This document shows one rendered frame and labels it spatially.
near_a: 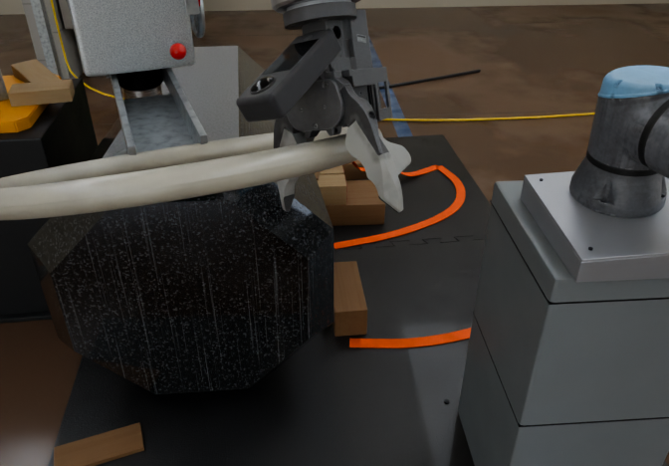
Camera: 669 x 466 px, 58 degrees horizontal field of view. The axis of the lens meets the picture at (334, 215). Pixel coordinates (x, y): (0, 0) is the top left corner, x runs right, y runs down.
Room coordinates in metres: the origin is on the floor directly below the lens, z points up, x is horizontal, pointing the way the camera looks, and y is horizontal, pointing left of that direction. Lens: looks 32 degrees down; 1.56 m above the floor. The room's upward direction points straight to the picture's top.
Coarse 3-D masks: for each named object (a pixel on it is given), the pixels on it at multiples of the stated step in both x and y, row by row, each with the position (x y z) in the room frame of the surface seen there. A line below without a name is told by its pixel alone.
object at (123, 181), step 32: (96, 160) 0.80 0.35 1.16; (128, 160) 0.82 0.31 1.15; (160, 160) 0.84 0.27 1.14; (192, 160) 0.86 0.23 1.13; (224, 160) 0.47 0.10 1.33; (256, 160) 0.47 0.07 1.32; (288, 160) 0.49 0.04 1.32; (320, 160) 0.51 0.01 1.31; (352, 160) 0.55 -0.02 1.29; (0, 192) 0.47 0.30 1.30; (32, 192) 0.45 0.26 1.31; (64, 192) 0.44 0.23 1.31; (96, 192) 0.44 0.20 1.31; (128, 192) 0.44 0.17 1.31; (160, 192) 0.44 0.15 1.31; (192, 192) 0.45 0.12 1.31
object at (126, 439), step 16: (112, 432) 1.21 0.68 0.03; (128, 432) 1.21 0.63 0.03; (64, 448) 1.15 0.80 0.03; (80, 448) 1.15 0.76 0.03; (96, 448) 1.15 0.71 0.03; (112, 448) 1.15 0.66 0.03; (128, 448) 1.15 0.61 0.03; (64, 464) 1.10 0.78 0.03; (80, 464) 1.10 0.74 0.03; (96, 464) 1.10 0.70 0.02
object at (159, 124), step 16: (112, 80) 1.16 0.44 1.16; (176, 80) 1.15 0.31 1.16; (160, 96) 1.18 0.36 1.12; (176, 96) 1.10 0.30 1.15; (128, 112) 1.09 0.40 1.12; (144, 112) 1.09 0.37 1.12; (160, 112) 1.09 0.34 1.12; (176, 112) 1.09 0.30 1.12; (192, 112) 0.98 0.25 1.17; (128, 128) 0.90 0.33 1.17; (144, 128) 1.01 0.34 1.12; (160, 128) 1.01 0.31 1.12; (176, 128) 1.01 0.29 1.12; (192, 128) 0.94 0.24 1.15; (128, 144) 0.84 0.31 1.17; (144, 144) 0.93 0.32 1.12; (160, 144) 0.93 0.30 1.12; (176, 144) 0.93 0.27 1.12
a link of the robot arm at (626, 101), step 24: (624, 72) 1.14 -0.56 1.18; (648, 72) 1.13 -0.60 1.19; (600, 96) 1.12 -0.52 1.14; (624, 96) 1.07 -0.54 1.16; (648, 96) 1.05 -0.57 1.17; (600, 120) 1.11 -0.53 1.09; (624, 120) 1.06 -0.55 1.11; (648, 120) 1.02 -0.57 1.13; (600, 144) 1.09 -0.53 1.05; (624, 144) 1.05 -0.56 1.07; (624, 168) 1.06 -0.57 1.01; (648, 168) 1.05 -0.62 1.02
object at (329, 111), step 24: (288, 24) 0.58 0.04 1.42; (312, 24) 0.59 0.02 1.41; (336, 24) 0.59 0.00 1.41; (360, 24) 0.61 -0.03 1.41; (360, 48) 0.60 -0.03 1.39; (336, 72) 0.54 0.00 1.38; (360, 72) 0.56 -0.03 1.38; (384, 72) 0.59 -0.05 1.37; (312, 96) 0.55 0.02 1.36; (336, 96) 0.53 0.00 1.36; (360, 96) 0.57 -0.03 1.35; (312, 120) 0.54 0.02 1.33; (336, 120) 0.52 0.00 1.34
